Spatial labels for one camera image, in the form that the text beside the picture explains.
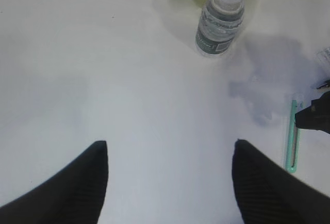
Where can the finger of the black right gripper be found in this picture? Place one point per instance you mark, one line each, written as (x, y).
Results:
(316, 116)

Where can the mint green utility knife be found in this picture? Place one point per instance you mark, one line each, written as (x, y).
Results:
(293, 137)

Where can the clear plastic ruler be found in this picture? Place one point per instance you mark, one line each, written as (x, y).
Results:
(323, 57)

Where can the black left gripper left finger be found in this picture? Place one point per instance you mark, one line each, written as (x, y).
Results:
(75, 194)

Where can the black pen across ruler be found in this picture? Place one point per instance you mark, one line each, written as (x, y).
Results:
(325, 85)

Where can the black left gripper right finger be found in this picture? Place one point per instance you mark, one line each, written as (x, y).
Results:
(266, 193)

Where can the clear water bottle green label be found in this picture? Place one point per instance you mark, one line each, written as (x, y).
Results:
(219, 23)

